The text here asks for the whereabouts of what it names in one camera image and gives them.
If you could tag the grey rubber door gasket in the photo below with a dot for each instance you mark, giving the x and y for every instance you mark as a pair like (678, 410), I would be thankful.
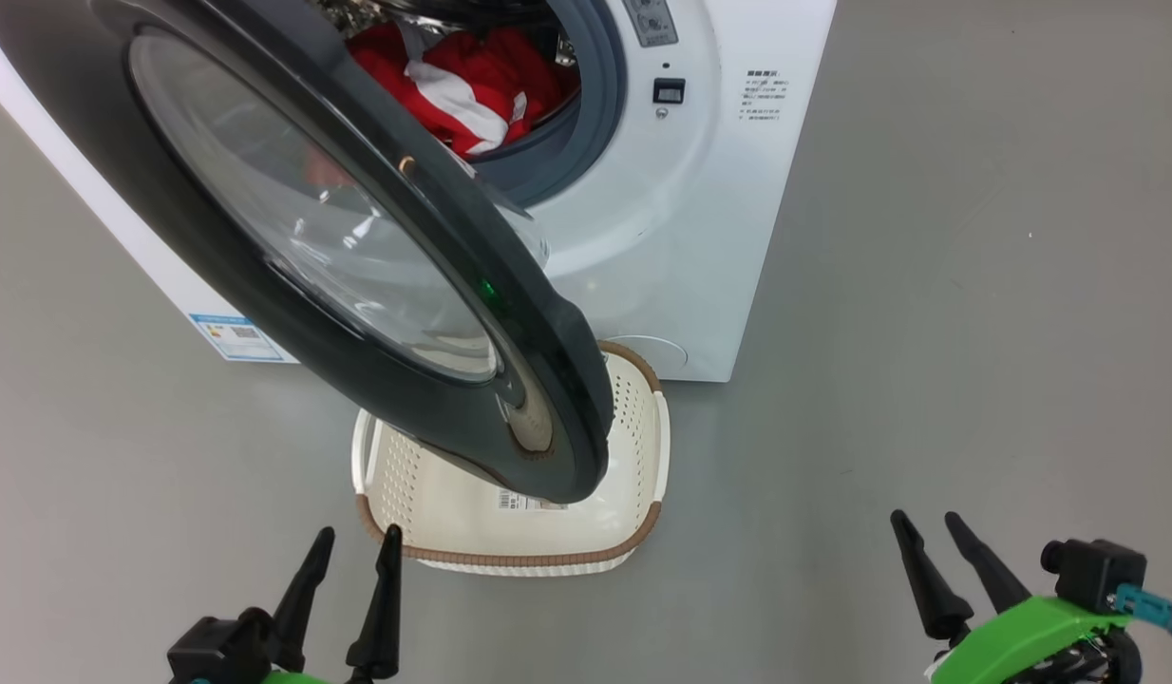
(597, 104)

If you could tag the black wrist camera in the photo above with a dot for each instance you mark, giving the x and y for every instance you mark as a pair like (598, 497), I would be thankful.
(216, 651)
(1094, 570)

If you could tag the barcode sticker on basket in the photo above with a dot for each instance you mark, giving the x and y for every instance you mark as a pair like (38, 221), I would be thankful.
(529, 500)

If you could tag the black door lock latch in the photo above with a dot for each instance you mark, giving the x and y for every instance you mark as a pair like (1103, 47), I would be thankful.
(669, 90)

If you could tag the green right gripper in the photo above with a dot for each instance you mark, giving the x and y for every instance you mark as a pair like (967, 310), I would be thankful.
(1013, 641)

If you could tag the white front-load washing machine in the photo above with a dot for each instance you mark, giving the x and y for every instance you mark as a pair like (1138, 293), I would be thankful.
(662, 237)

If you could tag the dark round washing machine door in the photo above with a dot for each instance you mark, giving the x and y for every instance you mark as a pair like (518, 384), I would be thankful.
(92, 142)

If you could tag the cream perforated laundry basket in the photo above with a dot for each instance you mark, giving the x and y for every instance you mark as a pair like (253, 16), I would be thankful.
(595, 513)

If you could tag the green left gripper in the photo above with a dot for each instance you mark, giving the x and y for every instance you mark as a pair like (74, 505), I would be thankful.
(296, 679)

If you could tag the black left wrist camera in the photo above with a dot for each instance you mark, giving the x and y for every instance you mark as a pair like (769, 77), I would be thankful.
(216, 651)

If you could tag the red garment with white stripes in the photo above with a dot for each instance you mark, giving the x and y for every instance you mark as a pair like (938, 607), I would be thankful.
(472, 104)

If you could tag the teal right camera connector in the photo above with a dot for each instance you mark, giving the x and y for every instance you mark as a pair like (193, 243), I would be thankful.
(1151, 608)

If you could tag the grey control label plate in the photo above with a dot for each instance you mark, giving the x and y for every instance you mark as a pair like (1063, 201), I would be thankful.
(651, 21)

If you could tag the blue energy label sticker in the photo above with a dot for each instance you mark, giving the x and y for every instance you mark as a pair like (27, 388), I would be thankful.
(239, 337)

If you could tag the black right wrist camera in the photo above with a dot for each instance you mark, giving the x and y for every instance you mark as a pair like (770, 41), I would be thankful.
(1094, 570)

